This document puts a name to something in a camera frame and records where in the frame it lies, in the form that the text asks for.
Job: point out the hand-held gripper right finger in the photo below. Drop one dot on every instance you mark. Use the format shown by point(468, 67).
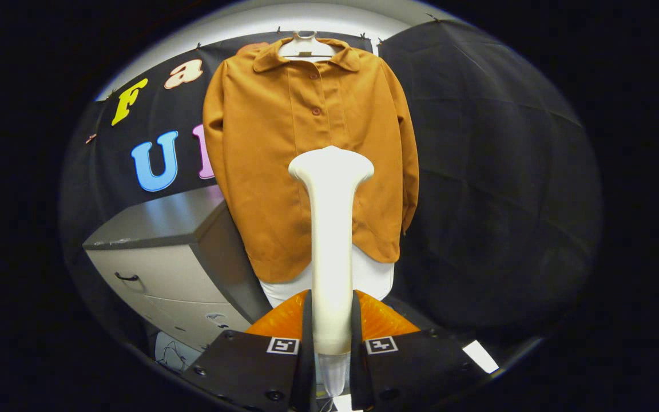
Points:
point(409, 372)

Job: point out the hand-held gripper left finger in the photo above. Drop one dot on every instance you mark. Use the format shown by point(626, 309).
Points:
point(249, 372)

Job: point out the white garment steamer head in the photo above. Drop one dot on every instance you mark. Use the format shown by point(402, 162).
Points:
point(332, 229)

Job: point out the orange button shirt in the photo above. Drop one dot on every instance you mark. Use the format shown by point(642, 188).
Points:
point(261, 171)

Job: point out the white clothes hanger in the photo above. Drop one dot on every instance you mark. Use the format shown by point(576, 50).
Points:
point(306, 50)

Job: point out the white tape strip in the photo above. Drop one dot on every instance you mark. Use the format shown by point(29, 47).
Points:
point(481, 356)

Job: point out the white ironing board panel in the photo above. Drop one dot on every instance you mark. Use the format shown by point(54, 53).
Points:
point(375, 277)

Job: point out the grey drawer cabinet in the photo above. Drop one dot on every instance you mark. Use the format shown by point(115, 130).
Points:
point(163, 269)

